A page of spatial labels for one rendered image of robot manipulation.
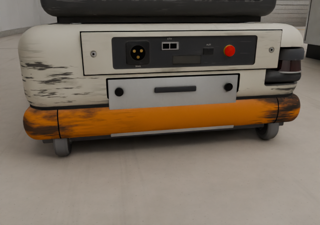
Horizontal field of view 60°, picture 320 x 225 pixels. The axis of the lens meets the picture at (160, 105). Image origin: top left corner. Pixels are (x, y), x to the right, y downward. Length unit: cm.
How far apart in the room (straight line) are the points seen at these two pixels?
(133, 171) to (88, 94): 18
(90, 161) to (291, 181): 41
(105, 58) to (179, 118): 20
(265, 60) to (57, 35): 43
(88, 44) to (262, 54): 36
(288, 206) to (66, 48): 48
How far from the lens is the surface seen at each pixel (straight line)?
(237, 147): 69
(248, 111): 66
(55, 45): 56
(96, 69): 56
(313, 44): 224
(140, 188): 53
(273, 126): 72
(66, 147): 62
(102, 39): 55
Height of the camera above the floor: 30
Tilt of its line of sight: 18 degrees down
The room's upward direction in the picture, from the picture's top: straight up
